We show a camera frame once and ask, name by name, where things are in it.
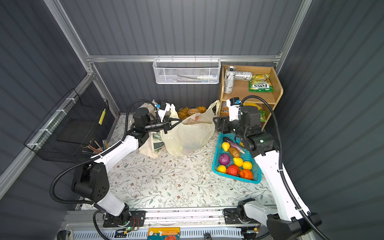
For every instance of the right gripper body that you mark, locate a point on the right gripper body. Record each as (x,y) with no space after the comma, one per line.
(221,123)

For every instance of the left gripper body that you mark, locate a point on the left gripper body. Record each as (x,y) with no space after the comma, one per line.
(155,126)

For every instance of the yellow plastic grocery bag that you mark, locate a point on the yellow plastic grocery bag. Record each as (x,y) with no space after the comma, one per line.
(192,133)

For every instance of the canvas tote bag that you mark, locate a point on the canvas tote bag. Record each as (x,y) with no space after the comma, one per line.
(147,144)

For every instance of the purple onion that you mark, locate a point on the purple onion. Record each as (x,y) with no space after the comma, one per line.
(224,159)

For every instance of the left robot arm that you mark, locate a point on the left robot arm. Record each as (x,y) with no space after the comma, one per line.
(91,179)

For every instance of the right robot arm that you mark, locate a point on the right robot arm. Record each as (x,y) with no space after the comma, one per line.
(291,219)

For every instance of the yellow bread tray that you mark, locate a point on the yellow bread tray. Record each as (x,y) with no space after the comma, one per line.
(186,112)

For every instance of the small green packet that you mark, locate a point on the small green packet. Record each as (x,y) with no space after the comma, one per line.
(263,116)

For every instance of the yellow snack packet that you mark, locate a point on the yellow snack packet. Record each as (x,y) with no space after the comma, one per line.
(253,105)

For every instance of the orange snack packet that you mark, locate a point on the orange snack packet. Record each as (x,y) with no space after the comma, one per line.
(224,110)

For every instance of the purple eggplant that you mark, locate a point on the purple eggplant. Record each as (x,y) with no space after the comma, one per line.
(233,144)

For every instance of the yellow pear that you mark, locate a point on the yellow pear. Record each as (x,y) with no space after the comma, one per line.
(226,146)

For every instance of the wooden shelf unit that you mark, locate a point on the wooden shelf unit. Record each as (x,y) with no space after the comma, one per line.
(241,89)

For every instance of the brown potato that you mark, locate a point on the brown potato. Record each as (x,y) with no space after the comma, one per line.
(235,153)

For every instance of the green candy bag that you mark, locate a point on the green candy bag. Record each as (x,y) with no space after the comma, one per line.
(261,84)

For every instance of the yellow lemon top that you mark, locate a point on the yellow lemon top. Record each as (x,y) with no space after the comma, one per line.
(238,162)

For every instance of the teal plastic basket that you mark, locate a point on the teal plastic basket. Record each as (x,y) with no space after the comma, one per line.
(233,161)

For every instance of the yellow fruit centre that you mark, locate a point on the yellow fruit centre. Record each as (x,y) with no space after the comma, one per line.
(247,165)

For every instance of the yellow fruit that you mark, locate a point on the yellow fruit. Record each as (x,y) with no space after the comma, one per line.
(247,165)
(222,169)

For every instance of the lying white can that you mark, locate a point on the lying white can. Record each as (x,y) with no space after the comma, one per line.
(243,76)

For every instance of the tall white energy can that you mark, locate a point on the tall white energy can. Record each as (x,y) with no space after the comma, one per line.
(229,79)

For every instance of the red tomato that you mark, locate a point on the red tomato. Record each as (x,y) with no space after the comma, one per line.
(233,170)

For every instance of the toothpaste tube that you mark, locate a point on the toothpaste tube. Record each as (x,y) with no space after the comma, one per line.
(208,78)

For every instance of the orange pumpkin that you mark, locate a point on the orange pumpkin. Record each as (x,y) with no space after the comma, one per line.
(246,174)

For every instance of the yellow fruit bottom left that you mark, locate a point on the yellow fruit bottom left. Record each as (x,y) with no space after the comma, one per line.
(222,169)

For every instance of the teal orange card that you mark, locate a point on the teal orange card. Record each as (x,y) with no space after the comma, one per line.
(168,233)

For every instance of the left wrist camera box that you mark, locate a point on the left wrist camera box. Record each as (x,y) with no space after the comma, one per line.
(162,109)

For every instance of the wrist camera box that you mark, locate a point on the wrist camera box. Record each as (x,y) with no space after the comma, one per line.
(234,105)
(162,109)

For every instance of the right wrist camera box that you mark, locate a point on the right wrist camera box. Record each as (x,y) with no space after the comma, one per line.
(234,105)

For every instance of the white wire wall basket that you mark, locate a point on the white wire wall basket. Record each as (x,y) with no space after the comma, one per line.
(185,72)

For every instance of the black wire wall basket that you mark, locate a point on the black wire wall basket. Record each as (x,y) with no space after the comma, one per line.
(81,118)

